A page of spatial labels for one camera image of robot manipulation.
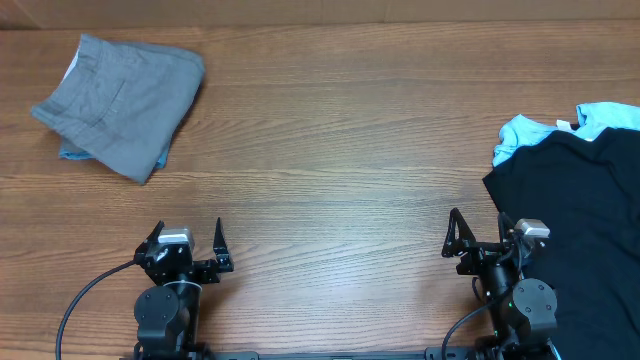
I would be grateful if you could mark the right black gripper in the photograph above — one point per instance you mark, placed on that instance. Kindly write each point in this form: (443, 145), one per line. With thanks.
(455, 248)

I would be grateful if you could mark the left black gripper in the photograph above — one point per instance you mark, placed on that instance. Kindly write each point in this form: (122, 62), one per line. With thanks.
(209, 271)

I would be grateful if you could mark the black t-shirt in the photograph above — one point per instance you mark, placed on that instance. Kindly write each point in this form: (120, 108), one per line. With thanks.
(587, 194)

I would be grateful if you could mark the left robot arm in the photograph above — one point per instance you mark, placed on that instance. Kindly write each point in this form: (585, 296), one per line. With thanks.
(167, 314)

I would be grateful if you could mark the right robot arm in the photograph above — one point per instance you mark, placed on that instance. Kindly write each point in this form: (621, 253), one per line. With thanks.
(522, 309)

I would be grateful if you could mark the light blue printed t-shirt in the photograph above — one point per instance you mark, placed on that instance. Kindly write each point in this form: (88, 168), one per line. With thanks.
(592, 120)

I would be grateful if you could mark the folded grey shorts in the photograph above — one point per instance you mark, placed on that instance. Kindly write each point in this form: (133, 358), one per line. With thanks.
(121, 102)

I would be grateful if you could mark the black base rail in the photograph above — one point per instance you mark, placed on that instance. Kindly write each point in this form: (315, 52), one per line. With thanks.
(430, 353)

